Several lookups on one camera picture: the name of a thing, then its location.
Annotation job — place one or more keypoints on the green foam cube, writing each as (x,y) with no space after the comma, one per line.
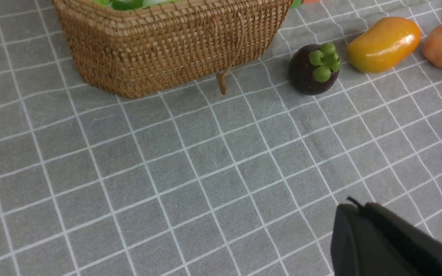
(296,3)

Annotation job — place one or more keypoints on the orange foam cube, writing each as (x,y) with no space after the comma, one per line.
(309,1)

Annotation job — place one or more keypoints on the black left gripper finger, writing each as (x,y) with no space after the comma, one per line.
(370,240)

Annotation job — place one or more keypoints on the woven wicker basket green lining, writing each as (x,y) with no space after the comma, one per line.
(132,53)

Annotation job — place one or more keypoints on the dark purple mangosteen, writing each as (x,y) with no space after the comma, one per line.
(313,69)

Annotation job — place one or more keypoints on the orange yellow mango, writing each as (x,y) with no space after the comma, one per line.
(388,42)

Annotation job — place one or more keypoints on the grey checked tablecloth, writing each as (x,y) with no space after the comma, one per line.
(188,181)

